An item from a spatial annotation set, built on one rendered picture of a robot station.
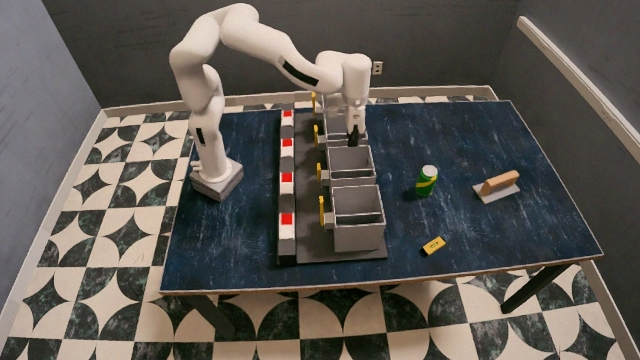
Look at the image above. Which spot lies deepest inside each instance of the green drink can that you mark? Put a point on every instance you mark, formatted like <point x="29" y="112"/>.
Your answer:
<point x="426" y="180"/>

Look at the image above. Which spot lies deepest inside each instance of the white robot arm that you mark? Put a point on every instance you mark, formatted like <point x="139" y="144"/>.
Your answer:
<point x="241" y="32"/>

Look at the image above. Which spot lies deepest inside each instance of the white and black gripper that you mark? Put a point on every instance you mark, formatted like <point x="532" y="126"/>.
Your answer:
<point x="355" y="123"/>

